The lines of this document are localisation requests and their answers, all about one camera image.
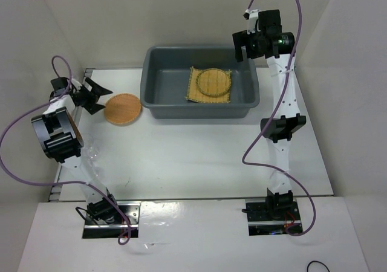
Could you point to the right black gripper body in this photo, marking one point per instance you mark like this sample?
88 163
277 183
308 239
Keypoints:
255 51

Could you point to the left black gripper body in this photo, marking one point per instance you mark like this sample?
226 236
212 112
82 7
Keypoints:
83 94

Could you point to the grey plastic bin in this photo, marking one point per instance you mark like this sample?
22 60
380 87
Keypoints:
165 80

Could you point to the orange round woven basket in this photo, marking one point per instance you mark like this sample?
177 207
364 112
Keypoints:
122 109

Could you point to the green-rimmed round bamboo tray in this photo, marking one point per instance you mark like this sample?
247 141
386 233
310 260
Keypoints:
214 82

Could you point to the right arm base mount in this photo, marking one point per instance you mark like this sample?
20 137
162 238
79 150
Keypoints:
261 223

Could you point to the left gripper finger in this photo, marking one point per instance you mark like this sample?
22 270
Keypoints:
95 89
92 106

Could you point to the square bamboo mat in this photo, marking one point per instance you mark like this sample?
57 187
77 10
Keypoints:
194 95

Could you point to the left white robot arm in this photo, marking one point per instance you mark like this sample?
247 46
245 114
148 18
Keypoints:
61 140

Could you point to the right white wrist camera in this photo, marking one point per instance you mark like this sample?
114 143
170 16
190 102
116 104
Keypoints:
251 16

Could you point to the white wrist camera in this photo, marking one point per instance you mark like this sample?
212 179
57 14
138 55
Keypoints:
251 16
75 85

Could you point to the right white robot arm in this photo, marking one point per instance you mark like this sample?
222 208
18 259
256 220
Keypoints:
286 118

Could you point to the clear plastic cup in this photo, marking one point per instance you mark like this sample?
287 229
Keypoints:
90 168
90 149

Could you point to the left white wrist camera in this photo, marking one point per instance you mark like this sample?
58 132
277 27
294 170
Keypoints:
75 85

